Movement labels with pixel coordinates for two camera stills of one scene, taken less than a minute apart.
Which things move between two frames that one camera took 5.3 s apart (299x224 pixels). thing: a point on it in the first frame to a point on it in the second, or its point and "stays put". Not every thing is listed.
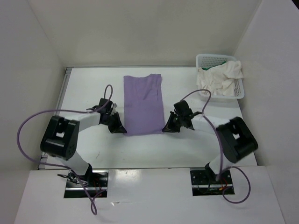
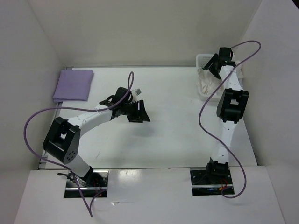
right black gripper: x=169 y=127 to x=215 y=59
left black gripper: x=118 y=128 to x=141 y=114
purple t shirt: x=143 y=104 to x=73 y=85
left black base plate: x=93 y=184 stays put
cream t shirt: x=219 y=80 stays put
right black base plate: x=204 y=183 stays put
